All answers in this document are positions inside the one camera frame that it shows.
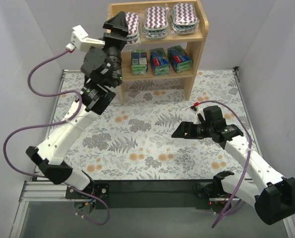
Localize wooden two-tier shelf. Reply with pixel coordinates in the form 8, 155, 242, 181
106, 0, 209, 105

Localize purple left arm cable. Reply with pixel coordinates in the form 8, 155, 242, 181
3, 48, 111, 226

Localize pink wavy sponge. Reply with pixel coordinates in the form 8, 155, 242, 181
142, 5, 169, 40
166, 2, 199, 36
125, 12, 140, 45

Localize green blue sponge pack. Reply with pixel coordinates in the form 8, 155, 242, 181
150, 48, 170, 76
167, 45, 192, 73
131, 49, 148, 75

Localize pink wavy sponge top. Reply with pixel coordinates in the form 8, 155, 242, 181
125, 12, 140, 45

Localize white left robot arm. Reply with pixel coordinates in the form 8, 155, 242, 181
26, 11, 128, 193

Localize white cable connector tag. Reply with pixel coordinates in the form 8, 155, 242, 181
65, 25, 105, 52

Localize floral patterned table mat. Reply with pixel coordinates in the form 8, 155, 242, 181
65, 70, 250, 180

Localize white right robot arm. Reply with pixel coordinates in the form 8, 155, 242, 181
172, 121, 295, 225

